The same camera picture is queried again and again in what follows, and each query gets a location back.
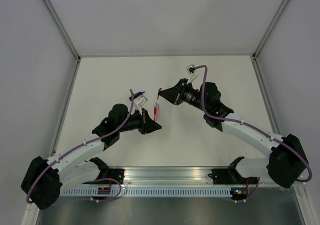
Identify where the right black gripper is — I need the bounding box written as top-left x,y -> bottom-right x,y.
158,78 -> 209,113

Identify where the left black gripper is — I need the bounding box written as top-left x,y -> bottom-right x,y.
117,108 -> 162,135

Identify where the red gel pen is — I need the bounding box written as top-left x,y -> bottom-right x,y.
153,102 -> 159,122

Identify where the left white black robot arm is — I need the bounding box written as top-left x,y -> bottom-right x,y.
21,103 -> 162,210

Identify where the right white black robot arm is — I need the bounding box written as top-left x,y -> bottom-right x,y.
158,78 -> 309,189

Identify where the black purple-tip marker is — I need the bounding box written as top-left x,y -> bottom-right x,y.
129,91 -> 145,101

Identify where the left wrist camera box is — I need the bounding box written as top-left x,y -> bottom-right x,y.
133,95 -> 148,115

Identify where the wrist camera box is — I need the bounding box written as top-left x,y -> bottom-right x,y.
133,95 -> 148,115
186,64 -> 198,85

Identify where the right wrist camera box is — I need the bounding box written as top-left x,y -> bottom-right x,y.
186,64 -> 198,85

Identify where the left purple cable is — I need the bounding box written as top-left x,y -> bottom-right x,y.
25,88 -> 141,204

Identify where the purple cable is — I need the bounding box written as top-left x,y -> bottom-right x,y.
25,88 -> 141,204
192,64 -> 313,181

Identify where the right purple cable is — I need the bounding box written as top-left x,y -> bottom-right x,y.
192,64 -> 313,181

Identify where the aluminium mounting rail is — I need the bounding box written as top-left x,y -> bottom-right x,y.
110,166 -> 230,185

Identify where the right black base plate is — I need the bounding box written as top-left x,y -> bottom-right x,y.
208,168 -> 247,185

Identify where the white slotted cable duct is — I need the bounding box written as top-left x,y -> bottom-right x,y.
61,185 -> 232,198

